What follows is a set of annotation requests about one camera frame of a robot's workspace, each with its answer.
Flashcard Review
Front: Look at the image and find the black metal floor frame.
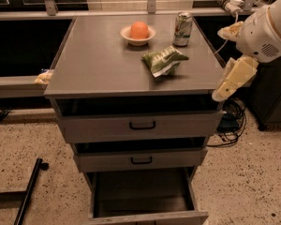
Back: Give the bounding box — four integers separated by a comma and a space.
0, 158, 49, 225

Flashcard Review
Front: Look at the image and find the white bowl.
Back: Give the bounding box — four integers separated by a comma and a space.
120, 25, 155, 47

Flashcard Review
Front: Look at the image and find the grey drawer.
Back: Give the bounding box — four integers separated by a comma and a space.
73, 148, 207, 173
85, 168, 208, 225
58, 111, 223, 143

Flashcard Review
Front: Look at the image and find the yellow snack bag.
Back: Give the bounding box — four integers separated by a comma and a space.
35, 69, 53, 85

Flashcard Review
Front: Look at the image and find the bottom grey drawer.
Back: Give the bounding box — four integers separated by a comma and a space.
85, 168, 208, 225

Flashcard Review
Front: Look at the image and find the middle grey drawer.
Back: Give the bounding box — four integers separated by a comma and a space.
73, 148, 207, 173

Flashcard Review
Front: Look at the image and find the grey drawer cabinet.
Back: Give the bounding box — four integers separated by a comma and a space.
43, 14, 227, 225

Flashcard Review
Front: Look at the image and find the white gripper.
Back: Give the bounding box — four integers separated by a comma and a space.
212, 7, 281, 102

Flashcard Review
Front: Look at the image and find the orange fruit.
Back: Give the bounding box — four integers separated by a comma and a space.
130, 22, 149, 39

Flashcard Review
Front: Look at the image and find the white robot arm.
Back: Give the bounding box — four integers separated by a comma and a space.
212, 0, 281, 101

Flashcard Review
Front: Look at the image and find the dark side cabinet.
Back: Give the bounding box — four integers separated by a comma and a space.
247, 57, 281, 130

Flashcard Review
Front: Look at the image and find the black cable bundle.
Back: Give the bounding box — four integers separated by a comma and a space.
206, 97, 248, 148

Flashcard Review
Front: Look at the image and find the green soda can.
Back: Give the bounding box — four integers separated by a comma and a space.
173, 12, 193, 47

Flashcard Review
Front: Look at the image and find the green jalapeno chip bag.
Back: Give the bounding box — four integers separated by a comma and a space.
141, 46, 189, 78

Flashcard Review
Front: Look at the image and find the grey metal shelf rail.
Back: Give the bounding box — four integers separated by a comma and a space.
0, 76, 46, 98

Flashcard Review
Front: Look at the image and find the top grey drawer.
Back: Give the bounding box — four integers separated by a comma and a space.
58, 111, 223, 143

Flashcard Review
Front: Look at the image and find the white power strip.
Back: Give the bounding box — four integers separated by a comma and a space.
215, 0, 244, 15

